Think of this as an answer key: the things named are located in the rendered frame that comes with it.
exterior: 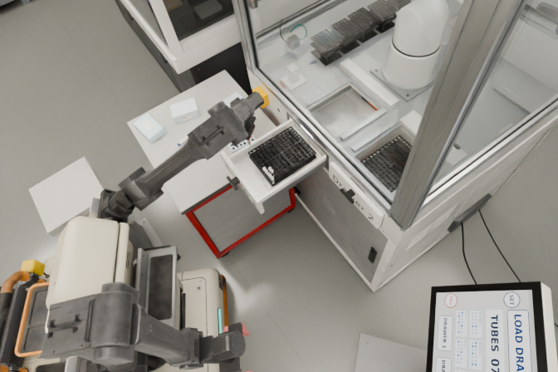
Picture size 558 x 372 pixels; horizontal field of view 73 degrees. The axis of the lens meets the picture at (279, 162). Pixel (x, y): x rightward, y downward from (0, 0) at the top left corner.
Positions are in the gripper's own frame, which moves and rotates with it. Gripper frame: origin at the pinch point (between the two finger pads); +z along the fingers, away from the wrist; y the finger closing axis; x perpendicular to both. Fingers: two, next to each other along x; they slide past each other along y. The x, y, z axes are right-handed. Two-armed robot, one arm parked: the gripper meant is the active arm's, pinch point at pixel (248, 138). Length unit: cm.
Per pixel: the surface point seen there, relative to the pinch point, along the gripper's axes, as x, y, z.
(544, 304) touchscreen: -98, -36, -25
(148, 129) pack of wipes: 56, -1, 16
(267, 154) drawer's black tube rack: -7.9, -1.6, 7.3
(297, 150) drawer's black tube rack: -19.0, 3.8, 7.6
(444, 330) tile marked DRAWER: -81, -47, -7
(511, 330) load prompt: -93, -43, -20
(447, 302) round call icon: -81, -39, -7
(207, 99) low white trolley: 40, 27, 23
